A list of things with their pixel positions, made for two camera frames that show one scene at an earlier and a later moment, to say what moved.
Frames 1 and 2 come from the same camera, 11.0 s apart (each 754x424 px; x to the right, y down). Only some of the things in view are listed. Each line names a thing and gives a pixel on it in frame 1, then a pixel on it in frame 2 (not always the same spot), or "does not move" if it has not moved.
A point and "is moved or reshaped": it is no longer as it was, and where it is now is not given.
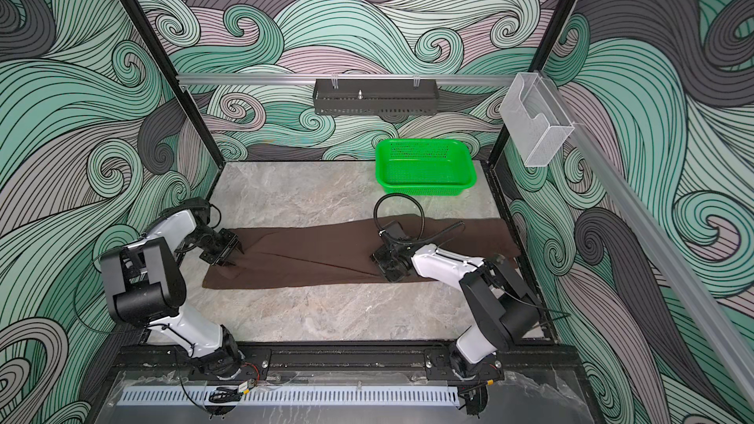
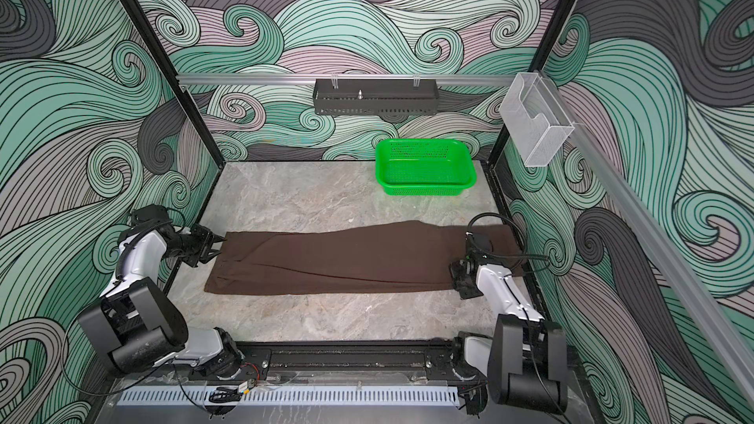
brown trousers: (355, 250) is moved or reshaped
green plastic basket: (420, 167) does not move
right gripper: (376, 255) to (466, 293)
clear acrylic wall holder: (535, 122) does not move
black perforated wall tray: (376, 96) does not move
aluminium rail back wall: (345, 78) does not move
